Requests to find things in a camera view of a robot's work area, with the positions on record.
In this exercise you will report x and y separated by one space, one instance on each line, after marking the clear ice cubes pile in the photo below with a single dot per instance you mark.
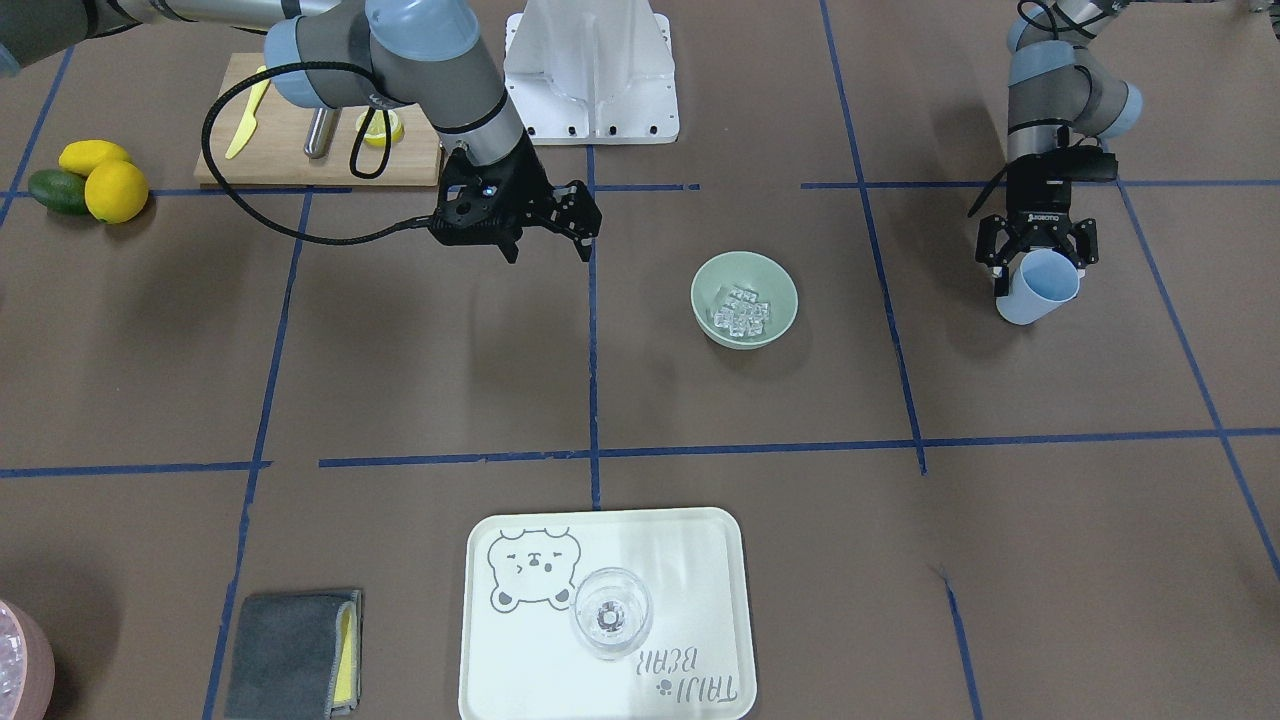
740 313

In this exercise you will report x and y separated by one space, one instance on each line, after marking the clear wine glass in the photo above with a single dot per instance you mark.
613 613

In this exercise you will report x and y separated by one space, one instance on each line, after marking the pink bowl with ice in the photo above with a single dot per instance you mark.
27 665

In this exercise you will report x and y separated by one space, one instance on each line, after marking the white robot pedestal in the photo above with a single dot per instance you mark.
593 73

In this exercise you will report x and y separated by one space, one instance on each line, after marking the cream bear tray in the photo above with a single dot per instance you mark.
520 657

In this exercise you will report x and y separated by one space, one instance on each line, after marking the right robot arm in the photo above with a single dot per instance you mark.
382 55

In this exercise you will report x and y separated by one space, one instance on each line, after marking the green bowl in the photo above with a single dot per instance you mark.
749 270

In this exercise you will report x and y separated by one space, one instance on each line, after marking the grey folded cloth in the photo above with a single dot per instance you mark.
297 656

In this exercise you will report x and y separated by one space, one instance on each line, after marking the lemon half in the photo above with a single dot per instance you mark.
379 127

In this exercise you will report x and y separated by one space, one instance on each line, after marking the yellow lemon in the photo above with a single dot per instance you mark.
82 157
116 192

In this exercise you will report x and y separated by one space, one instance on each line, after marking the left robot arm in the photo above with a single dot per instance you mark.
1062 103

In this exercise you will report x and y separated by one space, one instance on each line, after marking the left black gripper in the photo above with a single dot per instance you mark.
1040 208

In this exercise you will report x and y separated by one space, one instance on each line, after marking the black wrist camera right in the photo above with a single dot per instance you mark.
465 222

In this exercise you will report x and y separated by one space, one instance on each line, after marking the light blue cup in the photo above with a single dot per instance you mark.
1043 281

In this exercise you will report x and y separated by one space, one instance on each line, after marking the wooden cutting board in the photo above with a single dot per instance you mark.
275 155

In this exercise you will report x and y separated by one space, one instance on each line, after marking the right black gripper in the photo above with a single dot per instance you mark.
529 181

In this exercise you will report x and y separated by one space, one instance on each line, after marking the steel muddler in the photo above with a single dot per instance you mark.
320 133

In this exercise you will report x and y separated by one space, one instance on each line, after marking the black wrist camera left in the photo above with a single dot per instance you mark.
1086 164

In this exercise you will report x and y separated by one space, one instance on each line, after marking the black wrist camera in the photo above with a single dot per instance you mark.
1086 164
465 222

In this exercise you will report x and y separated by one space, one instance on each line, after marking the yellow plastic knife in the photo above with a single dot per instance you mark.
248 123

